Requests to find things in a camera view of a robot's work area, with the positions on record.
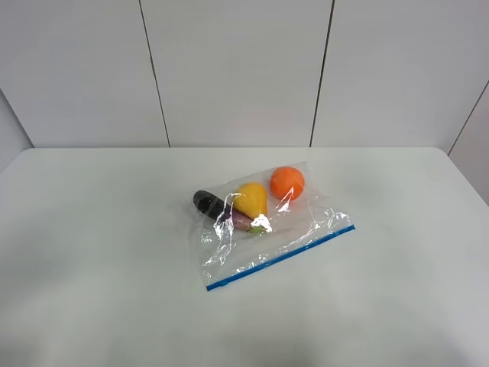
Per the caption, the clear zip bag blue strip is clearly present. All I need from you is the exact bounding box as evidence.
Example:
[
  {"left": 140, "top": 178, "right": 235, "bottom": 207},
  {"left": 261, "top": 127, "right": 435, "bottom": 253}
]
[{"left": 193, "top": 162, "right": 355, "bottom": 291}]

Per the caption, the yellow toy pear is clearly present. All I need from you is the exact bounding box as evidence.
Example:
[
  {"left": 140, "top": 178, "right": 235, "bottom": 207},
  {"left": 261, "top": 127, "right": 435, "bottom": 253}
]
[{"left": 233, "top": 182, "right": 267, "bottom": 219}]

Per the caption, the orange toy orange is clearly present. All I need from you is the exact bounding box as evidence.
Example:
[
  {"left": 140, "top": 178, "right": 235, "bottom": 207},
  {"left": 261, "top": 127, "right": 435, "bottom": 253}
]
[{"left": 269, "top": 166, "right": 305, "bottom": 201}]

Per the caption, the purple toy eggplant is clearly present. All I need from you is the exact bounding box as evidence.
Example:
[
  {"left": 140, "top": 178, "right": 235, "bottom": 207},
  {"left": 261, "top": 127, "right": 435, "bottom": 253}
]
[{"left": 193, "top": 190, "right": 266, "bottom": 234}]

